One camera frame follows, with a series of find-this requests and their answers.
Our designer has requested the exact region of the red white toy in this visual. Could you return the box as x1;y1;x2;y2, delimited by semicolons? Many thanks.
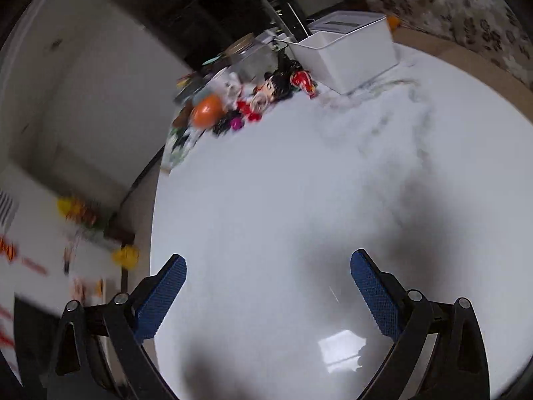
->
290;69;318;98

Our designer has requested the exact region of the wall air vent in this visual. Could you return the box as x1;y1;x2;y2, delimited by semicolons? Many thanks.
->
0;189;19;228

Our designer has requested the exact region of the black haired doll head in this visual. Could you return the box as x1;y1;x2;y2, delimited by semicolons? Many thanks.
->
254;69;302;101

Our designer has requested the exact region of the black television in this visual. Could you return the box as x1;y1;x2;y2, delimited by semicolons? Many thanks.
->
12;294;69;388

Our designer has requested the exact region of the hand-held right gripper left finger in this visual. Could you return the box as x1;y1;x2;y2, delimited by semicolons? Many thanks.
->
39;253;188;400

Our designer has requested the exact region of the yellow flower bouquet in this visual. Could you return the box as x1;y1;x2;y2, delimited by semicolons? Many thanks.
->
56;196;109;234

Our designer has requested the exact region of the glass jar with beige lid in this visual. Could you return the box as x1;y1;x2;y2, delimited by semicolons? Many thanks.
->
227;32;279;82

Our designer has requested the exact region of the grey flat blade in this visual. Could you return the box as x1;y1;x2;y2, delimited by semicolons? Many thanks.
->
260;0;288;42

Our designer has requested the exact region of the white cabinet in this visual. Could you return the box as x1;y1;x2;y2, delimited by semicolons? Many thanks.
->
62;233;126;301

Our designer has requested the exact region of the orange plastic ball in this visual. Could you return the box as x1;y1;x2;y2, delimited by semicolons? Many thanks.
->
191;94;226;128

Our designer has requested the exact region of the black remote control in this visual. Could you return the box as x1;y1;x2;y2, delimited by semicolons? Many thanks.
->
285;2;311;38

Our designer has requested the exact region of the red hanging decoration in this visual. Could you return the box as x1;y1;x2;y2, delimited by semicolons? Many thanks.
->
0;235;48;276

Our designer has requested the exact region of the white storage box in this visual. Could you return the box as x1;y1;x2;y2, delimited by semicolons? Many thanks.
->
285;10;399;94

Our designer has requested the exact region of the yellow ornament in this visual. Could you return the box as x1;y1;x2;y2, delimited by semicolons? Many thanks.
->
112;245;140;268

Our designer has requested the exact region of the red plastic toy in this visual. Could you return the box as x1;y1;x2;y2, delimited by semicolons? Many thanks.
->
237;92;271;123

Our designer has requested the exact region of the floral sofa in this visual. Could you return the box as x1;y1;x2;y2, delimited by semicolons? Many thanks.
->
360;0;533;88

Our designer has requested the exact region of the dark green packet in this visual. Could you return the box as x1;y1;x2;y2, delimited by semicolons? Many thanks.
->
175;73;209;105

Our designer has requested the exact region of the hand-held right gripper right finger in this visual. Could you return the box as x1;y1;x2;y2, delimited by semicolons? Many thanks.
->
350;249;492;400

